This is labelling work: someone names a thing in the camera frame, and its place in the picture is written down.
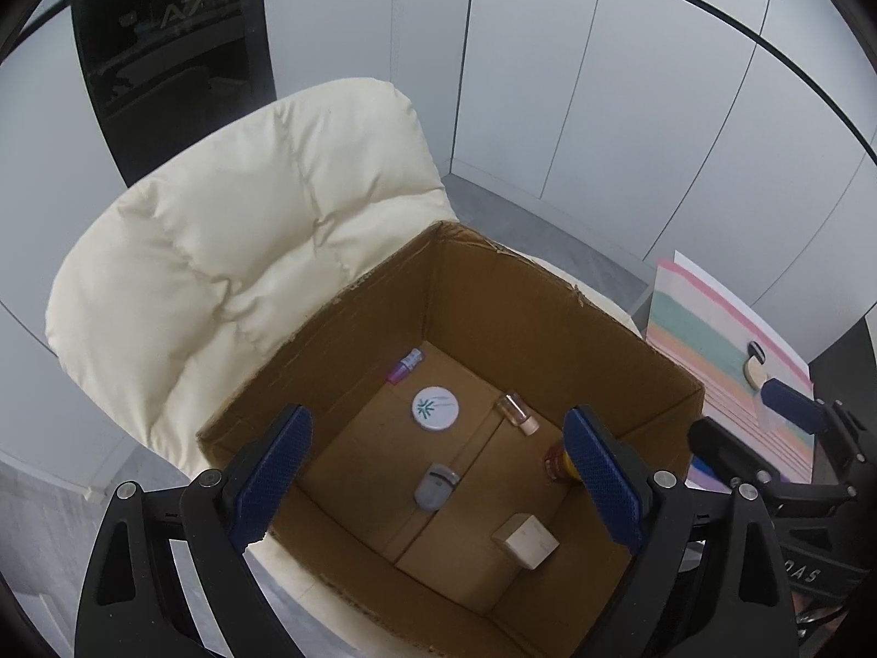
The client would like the brown cardboard box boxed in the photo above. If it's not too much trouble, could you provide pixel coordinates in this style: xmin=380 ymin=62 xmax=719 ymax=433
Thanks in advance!
xmin=196 ymin=219 xmax=707 ymax=658

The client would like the white round jar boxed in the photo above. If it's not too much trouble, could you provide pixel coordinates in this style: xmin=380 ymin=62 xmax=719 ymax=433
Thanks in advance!
xmin=411 ymin=384 xmax=462 ymax=433

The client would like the pastel striped cloth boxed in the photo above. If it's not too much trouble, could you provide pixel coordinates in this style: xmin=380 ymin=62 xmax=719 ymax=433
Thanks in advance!
xmin=644 ymin=257 xmax=816 ymax=495

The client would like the dark furniture panel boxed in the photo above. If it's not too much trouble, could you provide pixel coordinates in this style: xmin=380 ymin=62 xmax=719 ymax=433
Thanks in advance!
xmin=807 ymin=315 xmax=877 ymax=405

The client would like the grey plastic eyelash curler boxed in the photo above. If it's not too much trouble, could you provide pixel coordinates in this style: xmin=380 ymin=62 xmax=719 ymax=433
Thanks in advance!
xmin=413 ymin=462 xmax=460 ymax=512

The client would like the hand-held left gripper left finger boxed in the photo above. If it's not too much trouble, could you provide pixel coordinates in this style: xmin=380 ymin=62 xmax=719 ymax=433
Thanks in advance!
xmin=74 ymin=403 xmax=315 ymax=658

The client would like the cream padded chair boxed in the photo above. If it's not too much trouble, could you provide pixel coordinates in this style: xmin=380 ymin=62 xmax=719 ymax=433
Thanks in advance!
xmin=44 ymin=77 xmax=648 ymax=658

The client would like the black glossy wall panel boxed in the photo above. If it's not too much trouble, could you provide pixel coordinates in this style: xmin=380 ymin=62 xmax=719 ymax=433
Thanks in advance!
xmin=69 ymin=0 xmax=278 ymax=188

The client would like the small pink capped glass bottle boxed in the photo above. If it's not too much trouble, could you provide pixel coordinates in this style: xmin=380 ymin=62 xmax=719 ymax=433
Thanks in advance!
xmin=494 ymin=392 xmax=541 ymax=437

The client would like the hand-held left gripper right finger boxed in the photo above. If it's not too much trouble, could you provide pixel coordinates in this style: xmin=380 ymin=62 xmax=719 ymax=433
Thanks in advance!
xmin=562 ymin=406 xmax=800 ymax=658

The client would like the cream cube box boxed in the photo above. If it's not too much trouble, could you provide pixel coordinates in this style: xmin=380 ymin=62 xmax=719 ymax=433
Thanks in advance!
xmin=492 ymin=513 xmax=560 ymax=571

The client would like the small purple capped tube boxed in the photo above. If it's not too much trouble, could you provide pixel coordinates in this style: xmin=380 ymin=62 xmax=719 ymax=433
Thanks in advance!
xmin=385 ymin=348 xmax=426 ymax=383

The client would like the yellow lidded jar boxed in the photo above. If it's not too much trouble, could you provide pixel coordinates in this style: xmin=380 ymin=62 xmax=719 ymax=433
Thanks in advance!
xmin=544 ymin=440 xmax=583 ymax=482

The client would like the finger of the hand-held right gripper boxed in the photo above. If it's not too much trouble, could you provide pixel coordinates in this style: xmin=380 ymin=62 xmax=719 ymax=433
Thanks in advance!
xmin=760 ymin=377 xmax=873 ymax=489
xmin=687 ymin=417 xmax=862 ymax=515

